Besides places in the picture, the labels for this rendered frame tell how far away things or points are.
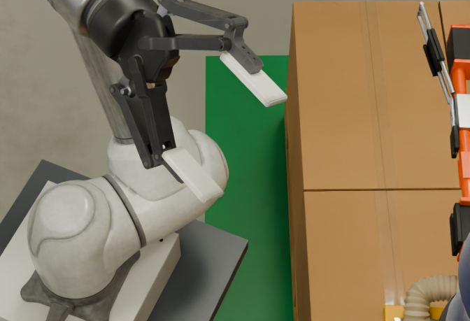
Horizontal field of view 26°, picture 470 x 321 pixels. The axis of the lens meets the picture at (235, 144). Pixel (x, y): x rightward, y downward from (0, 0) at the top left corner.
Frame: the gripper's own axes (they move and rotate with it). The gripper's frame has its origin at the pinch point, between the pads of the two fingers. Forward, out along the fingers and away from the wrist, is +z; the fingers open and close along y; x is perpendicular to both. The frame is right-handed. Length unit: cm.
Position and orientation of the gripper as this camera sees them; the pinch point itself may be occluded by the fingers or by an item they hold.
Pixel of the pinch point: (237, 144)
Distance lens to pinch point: 99.7
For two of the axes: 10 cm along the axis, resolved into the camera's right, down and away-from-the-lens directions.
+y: -4.5, 6.9, 5.7
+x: -6.3, 2.1, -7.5
